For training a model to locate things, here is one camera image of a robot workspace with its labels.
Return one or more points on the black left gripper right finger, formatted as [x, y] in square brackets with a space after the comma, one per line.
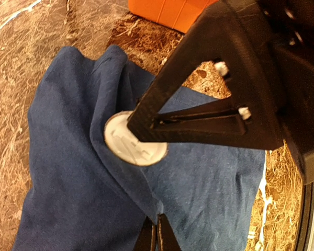
[166, 238]

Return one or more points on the round gold white brooch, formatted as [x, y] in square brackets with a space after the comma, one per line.
[121, 141]

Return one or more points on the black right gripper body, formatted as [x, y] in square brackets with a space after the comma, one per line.
[292, 49]

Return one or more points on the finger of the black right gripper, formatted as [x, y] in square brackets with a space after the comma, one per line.
[235, 32]
[218, 122]

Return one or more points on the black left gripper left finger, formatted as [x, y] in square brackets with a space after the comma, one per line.
[146, 240]

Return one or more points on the blue printed t-shirt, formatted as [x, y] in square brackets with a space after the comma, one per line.
[84, 197]

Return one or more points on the orange plastic basket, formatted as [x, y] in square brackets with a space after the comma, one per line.
[175, 14]

